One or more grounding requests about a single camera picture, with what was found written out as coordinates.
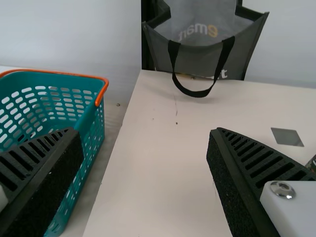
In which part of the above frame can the teal shopping basket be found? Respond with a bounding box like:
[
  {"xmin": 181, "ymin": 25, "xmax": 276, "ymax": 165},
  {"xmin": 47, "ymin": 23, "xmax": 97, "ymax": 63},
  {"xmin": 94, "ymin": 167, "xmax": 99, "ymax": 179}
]
[{"xmin": 0, "ymin": 69, "xmax": 110, "ymax": 236}]

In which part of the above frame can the dark grey bag with straps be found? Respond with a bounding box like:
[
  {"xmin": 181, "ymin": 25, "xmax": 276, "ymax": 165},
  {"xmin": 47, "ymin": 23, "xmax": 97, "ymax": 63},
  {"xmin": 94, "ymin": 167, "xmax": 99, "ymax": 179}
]
[{"xmin": 142, "ymin": 0, "xmax": 271, "ymax": 98}]

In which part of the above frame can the small square scanner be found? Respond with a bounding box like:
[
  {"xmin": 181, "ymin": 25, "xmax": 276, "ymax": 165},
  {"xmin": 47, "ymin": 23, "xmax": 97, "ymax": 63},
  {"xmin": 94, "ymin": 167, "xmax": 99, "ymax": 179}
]
[{"xmin": 270, "ymin": 127, "xmax": 305, "ymax": 147}]

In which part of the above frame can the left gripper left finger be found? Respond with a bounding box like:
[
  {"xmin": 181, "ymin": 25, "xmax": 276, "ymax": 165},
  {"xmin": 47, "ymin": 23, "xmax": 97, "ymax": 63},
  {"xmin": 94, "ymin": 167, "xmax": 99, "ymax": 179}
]
[{"xmin": 0, "ymin": 126, "xmax": 84, "ymax": 237}]

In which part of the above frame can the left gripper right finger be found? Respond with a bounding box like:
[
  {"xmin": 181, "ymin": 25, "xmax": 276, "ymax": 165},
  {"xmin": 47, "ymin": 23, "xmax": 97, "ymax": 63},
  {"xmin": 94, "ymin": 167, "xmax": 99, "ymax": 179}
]
[{"xmin": 206, "ymin": 126, "xmax": 316, "ymax": 237}]

